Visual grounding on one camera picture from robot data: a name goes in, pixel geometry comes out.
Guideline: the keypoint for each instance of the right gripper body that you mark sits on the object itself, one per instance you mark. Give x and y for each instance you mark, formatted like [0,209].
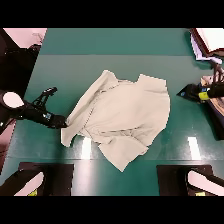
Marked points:
[193,91]

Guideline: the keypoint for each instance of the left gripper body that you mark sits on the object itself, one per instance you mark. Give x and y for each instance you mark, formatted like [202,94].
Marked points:
[58,121]

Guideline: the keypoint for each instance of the white shirt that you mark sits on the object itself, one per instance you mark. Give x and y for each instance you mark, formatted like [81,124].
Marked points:
[126,116]

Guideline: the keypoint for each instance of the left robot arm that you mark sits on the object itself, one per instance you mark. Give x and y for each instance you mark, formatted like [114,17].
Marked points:
[26,111]

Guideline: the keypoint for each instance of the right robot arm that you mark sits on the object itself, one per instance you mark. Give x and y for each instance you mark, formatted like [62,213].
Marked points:
[218,90]

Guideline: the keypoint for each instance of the dark navy garment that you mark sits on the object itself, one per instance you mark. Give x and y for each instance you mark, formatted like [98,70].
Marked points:
[216,120]

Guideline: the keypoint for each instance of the lavender garment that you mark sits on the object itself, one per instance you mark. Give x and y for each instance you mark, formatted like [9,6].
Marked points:
[200,55]

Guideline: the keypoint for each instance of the white garment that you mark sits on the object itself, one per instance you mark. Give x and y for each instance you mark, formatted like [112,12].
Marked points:
[213,38]

